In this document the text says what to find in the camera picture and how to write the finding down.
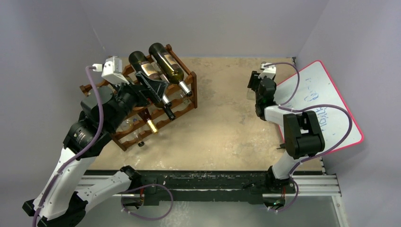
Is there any clear glass wine bottle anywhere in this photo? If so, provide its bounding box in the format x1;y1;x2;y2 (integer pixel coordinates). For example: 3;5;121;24
246;88;256;101

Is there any dark bottle, black cap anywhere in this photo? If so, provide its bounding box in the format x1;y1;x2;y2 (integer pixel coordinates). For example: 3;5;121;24
154;101;176;121

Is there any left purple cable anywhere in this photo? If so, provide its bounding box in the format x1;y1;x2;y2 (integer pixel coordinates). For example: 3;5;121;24
31;66;105;227

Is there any wooden wine rack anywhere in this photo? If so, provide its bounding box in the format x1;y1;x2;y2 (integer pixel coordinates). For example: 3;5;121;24
79;44;198;152

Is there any pink-framed whiteboard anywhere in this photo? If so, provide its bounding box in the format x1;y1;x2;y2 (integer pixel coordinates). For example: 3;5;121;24
275;60;365;150

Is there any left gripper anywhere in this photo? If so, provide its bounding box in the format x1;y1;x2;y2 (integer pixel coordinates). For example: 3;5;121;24
106;71;167;131

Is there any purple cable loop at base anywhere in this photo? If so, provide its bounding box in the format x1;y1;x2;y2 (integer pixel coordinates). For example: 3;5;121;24
120;183;174;220

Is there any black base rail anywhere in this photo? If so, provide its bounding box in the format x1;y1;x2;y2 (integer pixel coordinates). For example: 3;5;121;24
84;169;340;206

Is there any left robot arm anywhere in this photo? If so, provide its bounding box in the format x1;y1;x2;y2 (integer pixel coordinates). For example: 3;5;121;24
23;72;168;227

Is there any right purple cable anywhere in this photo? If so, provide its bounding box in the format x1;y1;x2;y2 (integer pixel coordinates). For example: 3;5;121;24
264;62;353;214

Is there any dark green bottle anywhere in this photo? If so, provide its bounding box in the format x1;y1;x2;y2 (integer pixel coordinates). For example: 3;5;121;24
129;51;173;109

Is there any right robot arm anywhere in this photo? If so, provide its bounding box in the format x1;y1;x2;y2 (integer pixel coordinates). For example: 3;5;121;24
247;71;325;192

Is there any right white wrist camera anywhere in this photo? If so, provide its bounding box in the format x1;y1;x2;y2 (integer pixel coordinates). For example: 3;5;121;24
258;62;277;80

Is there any clear bottle in rack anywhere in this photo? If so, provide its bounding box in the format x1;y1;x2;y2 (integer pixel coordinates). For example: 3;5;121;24
118;117;143;143

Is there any black whiteboard clip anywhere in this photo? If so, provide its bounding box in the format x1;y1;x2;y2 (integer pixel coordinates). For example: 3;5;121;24
276;143;286;149

